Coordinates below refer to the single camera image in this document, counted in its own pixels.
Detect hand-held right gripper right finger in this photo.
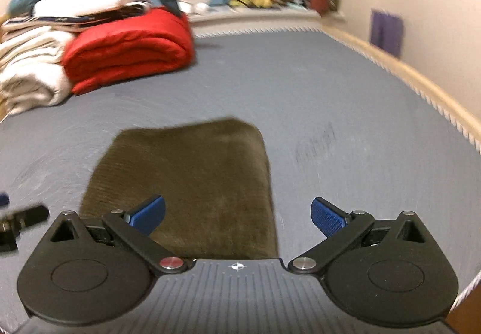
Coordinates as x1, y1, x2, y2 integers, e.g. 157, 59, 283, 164
287, 197, 428, 275

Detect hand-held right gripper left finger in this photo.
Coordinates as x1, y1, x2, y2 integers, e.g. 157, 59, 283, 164
51, 195, 193, 276

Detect olive green corduroy pants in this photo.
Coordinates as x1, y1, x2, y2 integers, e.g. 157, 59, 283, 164
80, 117, 279, 260

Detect grey quilted bed mattress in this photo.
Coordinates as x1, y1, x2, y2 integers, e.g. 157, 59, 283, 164
0, 28, 481, 334

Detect white folded blanket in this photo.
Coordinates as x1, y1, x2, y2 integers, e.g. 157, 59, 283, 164
0, 25, 74, 117

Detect red folded quilt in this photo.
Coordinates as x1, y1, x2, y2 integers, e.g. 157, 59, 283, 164
62, 7, 196, 96

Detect navy patterned folded blanket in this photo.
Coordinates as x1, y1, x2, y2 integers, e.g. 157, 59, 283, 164
2, 2, 153, 34

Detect purple paper sheet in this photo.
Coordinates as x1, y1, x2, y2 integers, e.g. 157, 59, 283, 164
370, 9, 404, 57

